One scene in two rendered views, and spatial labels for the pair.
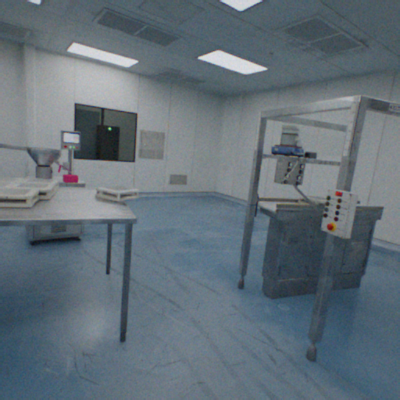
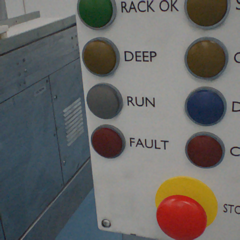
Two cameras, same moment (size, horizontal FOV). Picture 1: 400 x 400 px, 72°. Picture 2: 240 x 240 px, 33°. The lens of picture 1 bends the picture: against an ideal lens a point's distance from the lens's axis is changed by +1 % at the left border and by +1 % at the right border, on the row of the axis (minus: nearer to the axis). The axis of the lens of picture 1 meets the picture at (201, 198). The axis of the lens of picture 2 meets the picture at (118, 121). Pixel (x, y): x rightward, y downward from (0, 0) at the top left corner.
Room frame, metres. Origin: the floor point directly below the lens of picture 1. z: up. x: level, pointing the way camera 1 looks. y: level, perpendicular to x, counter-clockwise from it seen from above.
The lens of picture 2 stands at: (1.42, -0.54, 1.14)
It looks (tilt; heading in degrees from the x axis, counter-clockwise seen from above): 22 degrees down; 313
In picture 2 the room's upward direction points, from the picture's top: 4 degrees counter-clockwise
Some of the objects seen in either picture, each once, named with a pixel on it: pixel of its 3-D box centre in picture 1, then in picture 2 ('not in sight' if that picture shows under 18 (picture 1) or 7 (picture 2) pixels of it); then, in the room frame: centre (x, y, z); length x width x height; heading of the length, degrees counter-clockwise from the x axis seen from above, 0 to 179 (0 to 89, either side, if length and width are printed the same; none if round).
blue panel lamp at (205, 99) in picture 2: not in sight; (205, 107); (1.56, -0.79, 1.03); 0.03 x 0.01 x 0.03; 22
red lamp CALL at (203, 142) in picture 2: not in sight; (204, 151); (1.56, -0.79, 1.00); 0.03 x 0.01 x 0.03; 22
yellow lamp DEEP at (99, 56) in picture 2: not in sight; (99, 57); (1.64, -0.76, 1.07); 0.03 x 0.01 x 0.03; 22
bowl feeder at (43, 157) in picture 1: (49, 164); not in sight; (3.47, 1.95, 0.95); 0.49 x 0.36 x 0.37; 126
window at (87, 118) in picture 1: (107, 134); not in sight; (6.35, 2.26, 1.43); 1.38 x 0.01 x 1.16; 126
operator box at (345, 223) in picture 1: (339, 212); (192, 95); (1.59, -0.81, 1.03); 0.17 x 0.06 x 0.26; 22
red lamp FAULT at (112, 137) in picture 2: not in sight; (107, 142); (1.64, -0.76, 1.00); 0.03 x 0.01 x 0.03; 22
